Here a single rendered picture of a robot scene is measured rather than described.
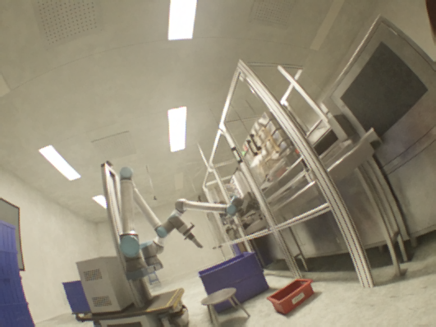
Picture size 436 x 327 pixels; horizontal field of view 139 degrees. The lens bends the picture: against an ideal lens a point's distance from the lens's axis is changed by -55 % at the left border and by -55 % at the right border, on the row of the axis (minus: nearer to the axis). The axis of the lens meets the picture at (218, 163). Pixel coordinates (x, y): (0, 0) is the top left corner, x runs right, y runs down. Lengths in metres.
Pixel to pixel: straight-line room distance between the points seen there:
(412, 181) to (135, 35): 2.54
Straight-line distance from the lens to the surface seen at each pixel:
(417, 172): 1.13
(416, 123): 1.08
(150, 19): 2.11
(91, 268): 1.78
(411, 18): 4.36
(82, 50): 2.24
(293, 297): 1.36
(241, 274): 1.84
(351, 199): 1.37
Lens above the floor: 0.68
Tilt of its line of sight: 23 degrees up
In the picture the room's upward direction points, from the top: 24 degrees counter-clockwise
